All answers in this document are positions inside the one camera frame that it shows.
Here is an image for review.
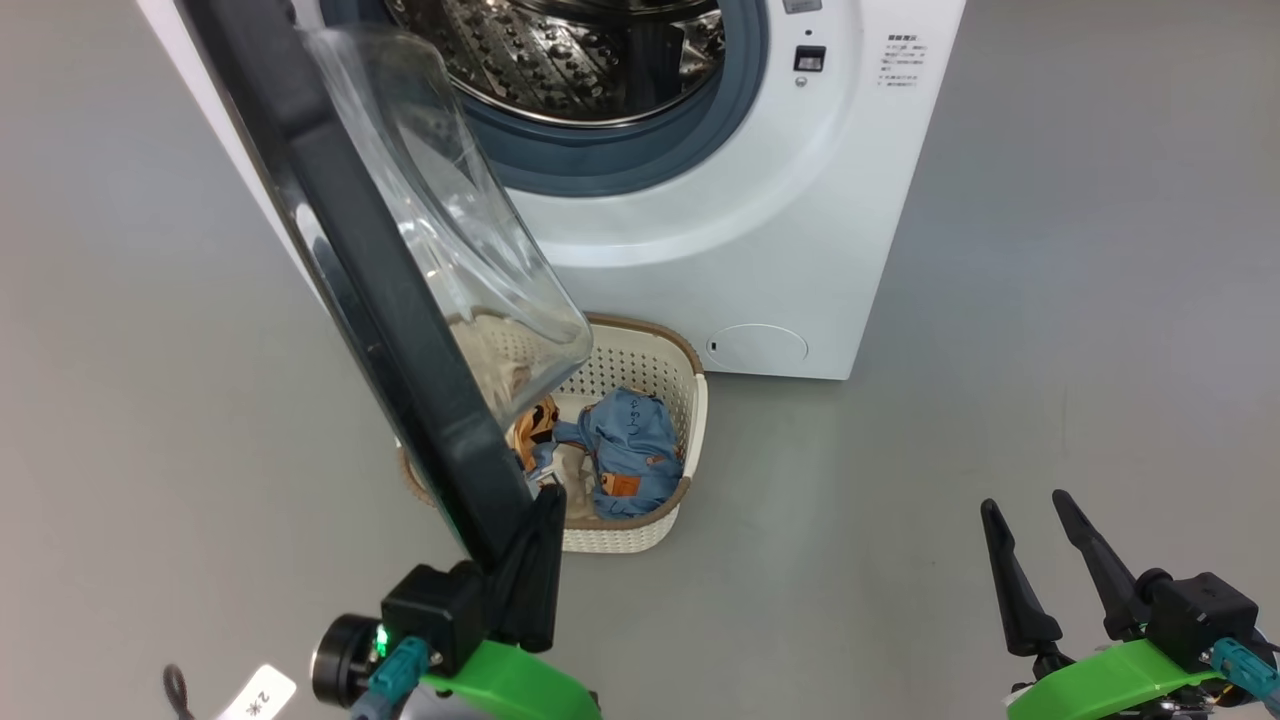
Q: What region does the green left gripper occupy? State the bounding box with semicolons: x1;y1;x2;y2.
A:
420;484;603;720

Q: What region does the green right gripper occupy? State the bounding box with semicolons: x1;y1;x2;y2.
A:
980;489;1237;720

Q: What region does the cream printed garment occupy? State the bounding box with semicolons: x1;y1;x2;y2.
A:
470;312;563;501

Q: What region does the blue denim garment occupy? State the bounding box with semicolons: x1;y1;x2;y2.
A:
535;388;686;521

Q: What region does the black round glass door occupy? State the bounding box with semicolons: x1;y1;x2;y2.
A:
175;0;596;571

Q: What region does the cream perforated laundry basket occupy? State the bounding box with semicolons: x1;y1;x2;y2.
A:
400;312;709;554

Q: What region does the white front-load washing machine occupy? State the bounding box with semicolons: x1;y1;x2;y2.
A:
135;0;966;381

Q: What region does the grey rubber door gasket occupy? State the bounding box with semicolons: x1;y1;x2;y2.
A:
320;0;771;199

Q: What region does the round white filter cover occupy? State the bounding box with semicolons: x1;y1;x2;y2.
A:
708;323;809;377

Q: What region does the perforated steel drum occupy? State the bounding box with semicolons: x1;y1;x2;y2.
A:
385;0;726;127

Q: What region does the teal left camera connector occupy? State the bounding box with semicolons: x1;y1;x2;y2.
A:
350;638;433;720

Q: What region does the teal camera connector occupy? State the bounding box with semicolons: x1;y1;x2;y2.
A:
1210;640;1280;707
350;638;433;720

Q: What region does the teal right camera connector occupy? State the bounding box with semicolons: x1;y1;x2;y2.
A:
1210;640;1280;707

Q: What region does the white cable tag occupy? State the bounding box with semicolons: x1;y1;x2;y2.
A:
215;665;298;720

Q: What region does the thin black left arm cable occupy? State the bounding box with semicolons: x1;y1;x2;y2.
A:
164;664;197;720

